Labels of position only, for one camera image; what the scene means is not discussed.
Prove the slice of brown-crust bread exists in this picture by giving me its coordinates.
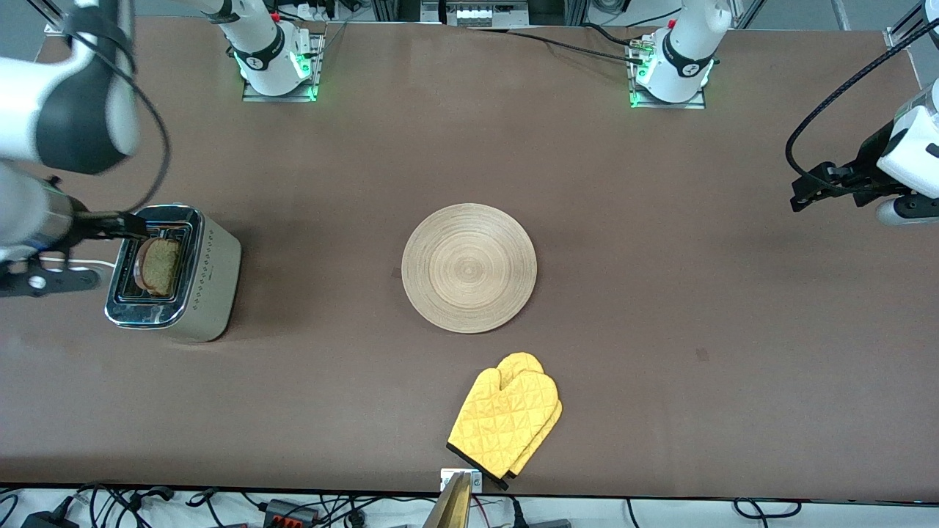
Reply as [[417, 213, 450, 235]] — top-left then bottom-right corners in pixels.
[[139, 236, 183, 297]]

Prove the round wooden plate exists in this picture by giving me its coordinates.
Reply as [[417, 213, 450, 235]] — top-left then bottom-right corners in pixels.
[[401, 203, 538, 334]]

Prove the silver two-slot toaster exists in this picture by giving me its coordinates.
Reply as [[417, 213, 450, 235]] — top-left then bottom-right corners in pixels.
[[104, 204, 243, 343]]

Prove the black and red connector block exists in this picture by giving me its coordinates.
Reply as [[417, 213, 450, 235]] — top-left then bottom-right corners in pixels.
[[262, 499, 321, 527]]

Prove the yellow quilted oven mitt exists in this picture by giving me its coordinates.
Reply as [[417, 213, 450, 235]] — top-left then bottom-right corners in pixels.
[[506, 378, 564, 481], [446, 352, 560, 491]]

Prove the grey power strip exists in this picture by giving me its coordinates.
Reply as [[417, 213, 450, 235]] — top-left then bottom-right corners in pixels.
[[440, 0, 530, 28]]

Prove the brass coloured angled bar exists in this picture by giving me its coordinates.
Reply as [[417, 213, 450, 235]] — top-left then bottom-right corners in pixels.
[[422, 472, 474, 528]]

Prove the white toaster power cord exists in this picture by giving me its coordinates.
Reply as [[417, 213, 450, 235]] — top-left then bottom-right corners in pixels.
[[40, 253, 117, 269]]

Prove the black left arm braided cable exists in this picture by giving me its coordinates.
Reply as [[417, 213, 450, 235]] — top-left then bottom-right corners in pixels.
[[785, 18, 939, 193]]

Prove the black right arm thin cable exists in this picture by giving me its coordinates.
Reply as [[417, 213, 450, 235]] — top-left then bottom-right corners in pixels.
[[65, 28, 172, 215]]

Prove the aluminium frame post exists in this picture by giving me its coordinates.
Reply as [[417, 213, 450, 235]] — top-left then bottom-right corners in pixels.
[[28, 0, 74, 37], [883, 0, 939, 49]]

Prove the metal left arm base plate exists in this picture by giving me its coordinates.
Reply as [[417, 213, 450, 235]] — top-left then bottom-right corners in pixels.
[[627, 35, 709, 110]]

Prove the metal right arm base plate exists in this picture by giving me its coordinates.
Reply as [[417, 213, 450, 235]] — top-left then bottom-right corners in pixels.
[[241, 29, 325, 103]]

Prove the black cable across table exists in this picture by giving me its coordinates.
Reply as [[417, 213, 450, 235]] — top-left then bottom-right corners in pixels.
[[506, 22, 651, 67]]

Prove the black looped floor cable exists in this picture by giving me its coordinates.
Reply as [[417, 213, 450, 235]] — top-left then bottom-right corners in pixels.
[[734, 498, 802, 521]]

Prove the white metal edge bracket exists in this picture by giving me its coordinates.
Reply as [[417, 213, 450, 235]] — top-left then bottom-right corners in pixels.
[[440, 469, 484, 493]]

